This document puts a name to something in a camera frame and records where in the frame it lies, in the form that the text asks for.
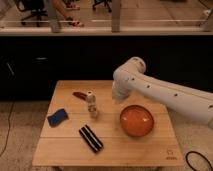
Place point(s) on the orange bowl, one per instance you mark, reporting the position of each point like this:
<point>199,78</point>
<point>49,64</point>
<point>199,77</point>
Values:
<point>136,121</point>

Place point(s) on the red brown small object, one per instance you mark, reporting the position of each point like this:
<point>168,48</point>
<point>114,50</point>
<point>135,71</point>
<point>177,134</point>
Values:
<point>80,95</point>

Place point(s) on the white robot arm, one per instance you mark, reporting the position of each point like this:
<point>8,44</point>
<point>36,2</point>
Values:
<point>194,103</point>

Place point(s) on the blue sponge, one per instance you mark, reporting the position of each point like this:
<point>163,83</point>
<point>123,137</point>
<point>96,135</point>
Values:
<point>57,117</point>

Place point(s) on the clear plastic bottle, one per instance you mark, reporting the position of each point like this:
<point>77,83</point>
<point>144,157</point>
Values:
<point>91,104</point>

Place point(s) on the wooden table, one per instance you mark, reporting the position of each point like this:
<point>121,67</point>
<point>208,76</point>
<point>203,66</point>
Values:
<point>64,146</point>

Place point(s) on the black striped rectangular block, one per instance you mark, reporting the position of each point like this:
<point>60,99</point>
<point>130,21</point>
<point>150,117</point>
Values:
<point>91,139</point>

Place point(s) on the person's foot with shoe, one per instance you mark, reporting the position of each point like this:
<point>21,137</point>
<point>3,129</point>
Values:
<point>74,23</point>

